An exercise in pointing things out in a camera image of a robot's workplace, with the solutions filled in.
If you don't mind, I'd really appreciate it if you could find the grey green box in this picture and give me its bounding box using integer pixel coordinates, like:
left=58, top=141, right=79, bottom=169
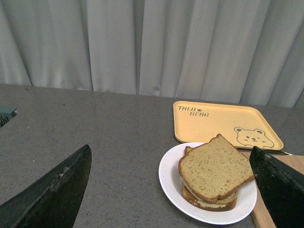
left=0, top=105, right=18, bottom=128

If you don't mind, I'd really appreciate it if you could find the yellow bear tray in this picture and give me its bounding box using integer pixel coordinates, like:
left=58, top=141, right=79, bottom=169
left=173, top=101, right=284, bottom=151

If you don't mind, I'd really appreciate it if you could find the grey curtain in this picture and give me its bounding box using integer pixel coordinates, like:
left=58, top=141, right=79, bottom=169
left=0, top=0, right=304, bottom=108

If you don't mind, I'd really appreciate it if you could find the white round plate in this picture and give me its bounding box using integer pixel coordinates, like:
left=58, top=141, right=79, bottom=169
left=159, top=142, right=257, bottom=225

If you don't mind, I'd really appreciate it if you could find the metal cutting board handle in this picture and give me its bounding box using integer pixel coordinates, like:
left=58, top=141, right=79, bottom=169
left=269, top=150, right=294, bottom=156

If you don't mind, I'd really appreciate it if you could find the fried egg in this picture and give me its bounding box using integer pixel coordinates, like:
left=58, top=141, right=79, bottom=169
left=181, top=177, right=238, bottom=204

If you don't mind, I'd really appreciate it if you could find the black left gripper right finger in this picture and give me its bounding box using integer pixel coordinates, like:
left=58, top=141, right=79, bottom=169
left=249, top=146, right=304, bottom=228

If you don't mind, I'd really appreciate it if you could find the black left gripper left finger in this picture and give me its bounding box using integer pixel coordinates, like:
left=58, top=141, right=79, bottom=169
left=0, top=145, right=92, bottom=228

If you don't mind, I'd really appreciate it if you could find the bread slice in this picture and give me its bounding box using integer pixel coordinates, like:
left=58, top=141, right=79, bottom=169
left=181, top=145, right=238, bottom=212
left=178, top=134, right=254, bottom=199

